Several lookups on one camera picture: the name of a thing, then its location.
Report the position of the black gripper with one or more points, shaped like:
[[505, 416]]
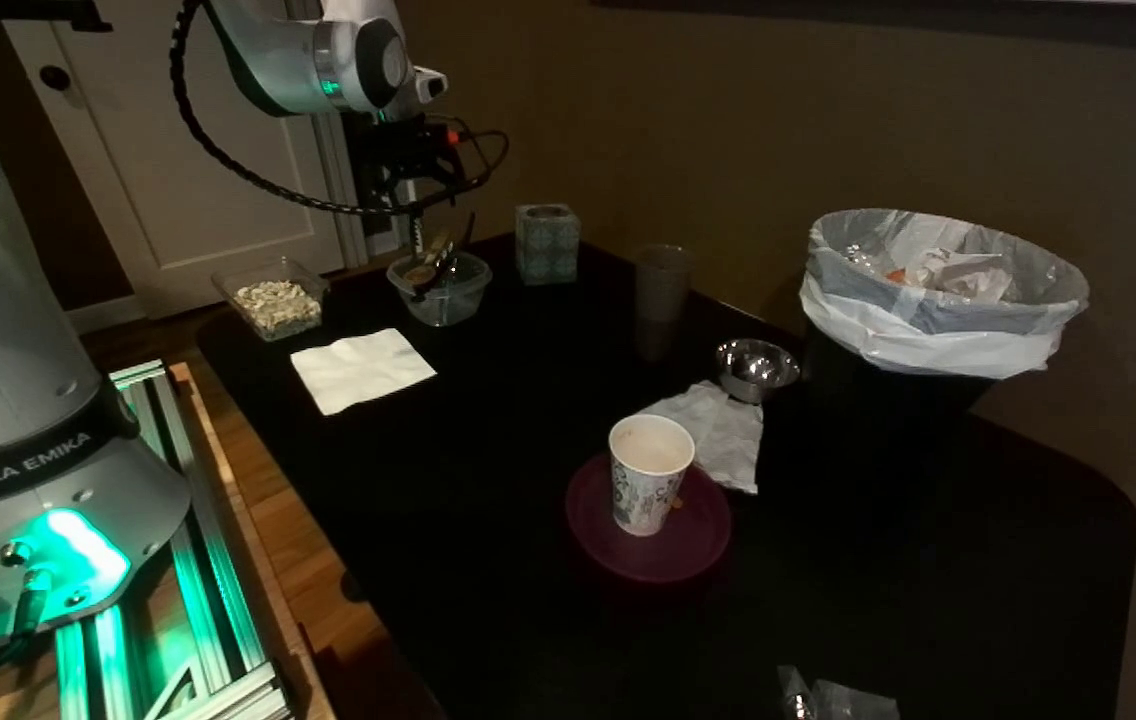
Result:
[[401, 163]]

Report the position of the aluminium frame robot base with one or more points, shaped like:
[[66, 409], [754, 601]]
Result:
[[181, 626]]

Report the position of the clear plastic bowl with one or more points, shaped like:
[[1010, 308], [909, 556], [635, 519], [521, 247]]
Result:
[[442, 301]]

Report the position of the small metal bowl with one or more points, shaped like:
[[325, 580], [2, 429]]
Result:
[[754, 367]]

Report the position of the flat white napkin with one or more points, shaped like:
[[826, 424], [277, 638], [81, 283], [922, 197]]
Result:
[[362, 369]]

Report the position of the clear container of white pieces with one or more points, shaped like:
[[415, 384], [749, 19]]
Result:
[[274, 304]]

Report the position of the translucent plastic cup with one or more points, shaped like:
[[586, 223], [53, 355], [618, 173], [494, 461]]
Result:
[[661, 301]]

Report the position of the white door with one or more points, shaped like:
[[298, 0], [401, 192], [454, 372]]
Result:
[[181, 173]]

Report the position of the patterned paper cup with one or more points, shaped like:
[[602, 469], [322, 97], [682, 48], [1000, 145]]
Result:
[[649, 472]]

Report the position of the crumpled white tissue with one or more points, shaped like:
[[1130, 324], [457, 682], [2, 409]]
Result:
[[730, 433]]

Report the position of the purple round plate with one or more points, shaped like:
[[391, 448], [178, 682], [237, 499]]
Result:
[[690, 545]]

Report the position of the trash bin with white liner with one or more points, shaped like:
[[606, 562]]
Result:
[[943, 320]]

